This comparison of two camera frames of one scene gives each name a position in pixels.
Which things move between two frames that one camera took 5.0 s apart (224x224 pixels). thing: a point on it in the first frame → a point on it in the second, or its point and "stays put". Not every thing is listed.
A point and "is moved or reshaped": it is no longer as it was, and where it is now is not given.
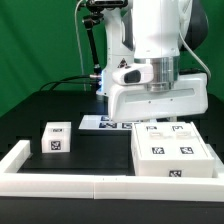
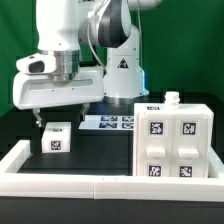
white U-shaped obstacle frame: x=26 y=184 stays put
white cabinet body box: x=169 y=149 is moved or reshaped
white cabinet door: x=155 y=140 is moved or reshaped
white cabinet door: x=185 y=142 is moved or reshaped
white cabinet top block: x=56 y=137 stays put
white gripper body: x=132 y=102 → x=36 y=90
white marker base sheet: x=103 y=122 stays put
